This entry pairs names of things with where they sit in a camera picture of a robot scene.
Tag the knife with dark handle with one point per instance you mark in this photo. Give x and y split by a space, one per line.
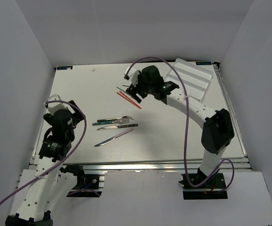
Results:
118 126

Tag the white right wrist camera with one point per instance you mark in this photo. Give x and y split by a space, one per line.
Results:
131 74

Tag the fork with green handle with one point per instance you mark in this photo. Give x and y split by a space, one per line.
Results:
117 121

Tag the orange chopstick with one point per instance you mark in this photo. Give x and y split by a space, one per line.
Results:
129 100
126 96

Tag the orange chopstick right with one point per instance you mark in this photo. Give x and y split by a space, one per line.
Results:
126 96

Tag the orange chopstick left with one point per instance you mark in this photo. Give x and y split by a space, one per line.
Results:
129 100

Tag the knife with pink handle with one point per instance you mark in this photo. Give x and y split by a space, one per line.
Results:
114 137

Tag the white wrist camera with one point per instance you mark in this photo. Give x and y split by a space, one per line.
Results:
55 106
131 74

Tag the blue label sticker right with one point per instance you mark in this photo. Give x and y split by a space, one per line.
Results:
203 63

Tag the fork with dark handle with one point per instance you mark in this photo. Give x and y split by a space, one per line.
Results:
126 117

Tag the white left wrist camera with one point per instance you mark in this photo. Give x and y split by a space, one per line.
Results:
55 106

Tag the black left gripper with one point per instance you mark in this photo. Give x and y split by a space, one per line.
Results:
77 116

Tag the green chopstick near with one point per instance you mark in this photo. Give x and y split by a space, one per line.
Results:
122 90

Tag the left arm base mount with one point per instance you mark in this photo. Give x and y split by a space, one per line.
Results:
87 185

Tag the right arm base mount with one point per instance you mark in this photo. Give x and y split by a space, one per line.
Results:
211 190

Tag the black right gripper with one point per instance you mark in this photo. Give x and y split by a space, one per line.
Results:
132 91

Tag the white divided cutlery tray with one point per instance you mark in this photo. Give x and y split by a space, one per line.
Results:
196 78

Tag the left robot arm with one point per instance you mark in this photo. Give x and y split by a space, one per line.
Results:
51 181

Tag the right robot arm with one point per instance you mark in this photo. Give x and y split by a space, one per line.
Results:
216 125

